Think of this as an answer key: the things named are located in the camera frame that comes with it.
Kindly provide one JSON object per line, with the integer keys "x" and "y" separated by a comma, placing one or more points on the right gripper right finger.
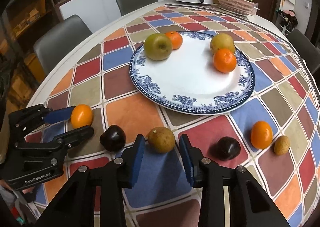
{"x": 202, "y": 172}

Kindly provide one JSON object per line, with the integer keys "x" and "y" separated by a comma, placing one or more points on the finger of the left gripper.
{"x": 55, "y": 116}
{"x": 72, "y": 138}

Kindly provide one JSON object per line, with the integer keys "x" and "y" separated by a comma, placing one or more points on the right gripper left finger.
{"x": 121, "y": 173}

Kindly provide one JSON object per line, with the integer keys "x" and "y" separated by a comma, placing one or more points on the small orange kumquat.
{"x": 82, "y": 115}

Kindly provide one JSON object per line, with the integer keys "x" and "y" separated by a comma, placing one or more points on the dark plum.
{"x": 113, "y": 139}
{"x": 227, "y": 148}

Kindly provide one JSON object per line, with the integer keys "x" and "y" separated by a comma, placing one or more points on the brown round fruit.
{"x": 161, "y": 139}
{"x": 282, "y": 145}

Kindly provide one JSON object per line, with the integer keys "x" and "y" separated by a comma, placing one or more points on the small orange citrus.
{"x": 261, "y": 135}

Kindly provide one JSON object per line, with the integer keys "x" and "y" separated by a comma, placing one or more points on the green apple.
{"x": 157, "y": 47}

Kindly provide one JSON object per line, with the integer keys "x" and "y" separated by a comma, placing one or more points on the large orange mandarin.
{"x": 224, "y": 60}

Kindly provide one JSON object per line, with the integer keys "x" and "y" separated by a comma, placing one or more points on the large yellow pear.
{"x": 221, "y": 41}

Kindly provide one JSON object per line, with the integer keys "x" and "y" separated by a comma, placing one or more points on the person's left hand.
{"x": 5, "y": 185}

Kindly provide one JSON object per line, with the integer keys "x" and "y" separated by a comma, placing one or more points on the near grey dining chair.
{"x": 53, "y": 46}

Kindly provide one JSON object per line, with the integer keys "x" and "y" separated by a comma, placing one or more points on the blue white porcelain plate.
{"x": 188, "y": 82}

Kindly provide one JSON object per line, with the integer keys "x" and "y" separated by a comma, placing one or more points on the right grey dining chair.
{"x": 307, "y": 51}

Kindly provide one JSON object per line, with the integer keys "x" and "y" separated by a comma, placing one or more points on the pink vegetable basket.
{"x": 243, "y": 7}

